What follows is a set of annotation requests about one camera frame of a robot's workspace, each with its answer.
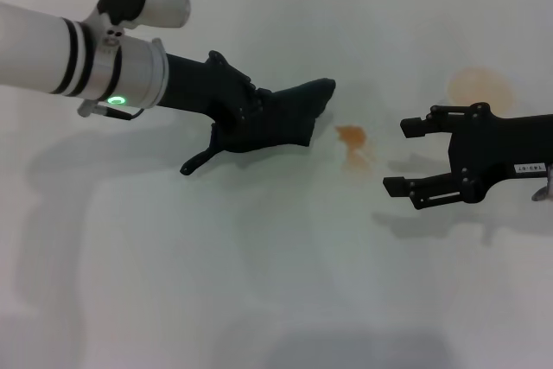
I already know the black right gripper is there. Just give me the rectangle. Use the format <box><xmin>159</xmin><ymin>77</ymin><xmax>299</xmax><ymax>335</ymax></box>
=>
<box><xmin>382</xmin><ymin>101</ymin><xmax>553</xmax><ymax>212</ymax></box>

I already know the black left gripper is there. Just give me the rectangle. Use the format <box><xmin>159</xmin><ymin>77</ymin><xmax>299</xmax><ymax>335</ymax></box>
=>
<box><xmin>156</xmin><ymin>50</ymin><xmax>274</xmax><ymax>129</ymax></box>

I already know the dark blue rag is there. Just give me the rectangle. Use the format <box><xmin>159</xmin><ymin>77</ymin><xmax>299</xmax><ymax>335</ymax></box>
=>
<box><xmin>180</xmin><ymin>78</ymin><xmax>337</xmax><ymax>177</ymax></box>

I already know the clear plastic cup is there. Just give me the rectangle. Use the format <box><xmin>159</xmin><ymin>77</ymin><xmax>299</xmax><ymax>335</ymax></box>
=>
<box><xmin>434</xmin><ymin>65</ymin><xmax>518</xmax><ymax>116</ymax></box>

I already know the orange-brown liquid stain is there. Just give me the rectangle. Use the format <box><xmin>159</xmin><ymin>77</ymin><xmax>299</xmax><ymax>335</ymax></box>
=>
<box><xmin>334</xmin><ymin>124</ymin><xmax>378</xmax><ymax>176</ymax></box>

